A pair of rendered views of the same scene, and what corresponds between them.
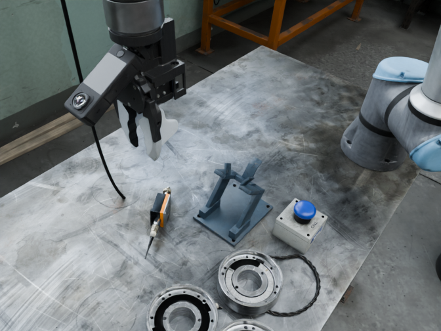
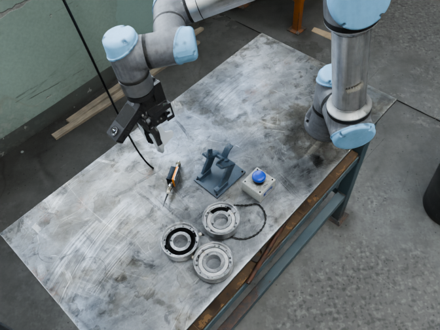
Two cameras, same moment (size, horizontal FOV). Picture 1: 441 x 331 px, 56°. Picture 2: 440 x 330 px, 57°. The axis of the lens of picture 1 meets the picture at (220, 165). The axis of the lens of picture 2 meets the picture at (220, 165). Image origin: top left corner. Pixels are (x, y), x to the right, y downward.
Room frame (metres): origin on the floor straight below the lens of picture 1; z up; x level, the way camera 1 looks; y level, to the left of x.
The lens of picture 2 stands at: (-0.15, -0.22, 1.84)
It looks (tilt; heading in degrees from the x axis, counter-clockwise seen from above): 54 degrees down; 15
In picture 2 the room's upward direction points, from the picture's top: 6 degrees counter-clockwise
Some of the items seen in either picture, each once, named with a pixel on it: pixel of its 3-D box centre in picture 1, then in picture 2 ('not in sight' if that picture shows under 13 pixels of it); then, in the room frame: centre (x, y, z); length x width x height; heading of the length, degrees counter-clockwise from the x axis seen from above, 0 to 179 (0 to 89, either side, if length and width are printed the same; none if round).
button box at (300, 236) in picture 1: (301, 222); (260, 183); (0.51, -0.16, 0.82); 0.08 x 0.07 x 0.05; 147
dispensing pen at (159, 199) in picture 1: (155, 219); (170, 183); (0.48, 0.10, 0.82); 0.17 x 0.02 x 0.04; 177
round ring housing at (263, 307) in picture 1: (249, 282); (220, 220); (0.38, -0.07, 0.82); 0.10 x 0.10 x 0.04
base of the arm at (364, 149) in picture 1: (378, 133); (329, 114); (0.79, -0.36, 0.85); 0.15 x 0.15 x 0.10
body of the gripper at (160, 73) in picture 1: (145, 64); (148, 105); (0.52, 0.12, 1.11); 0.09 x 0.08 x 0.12; 142
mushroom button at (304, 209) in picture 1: (302, 215); (258, 179); (0.51, -0.16, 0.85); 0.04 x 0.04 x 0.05
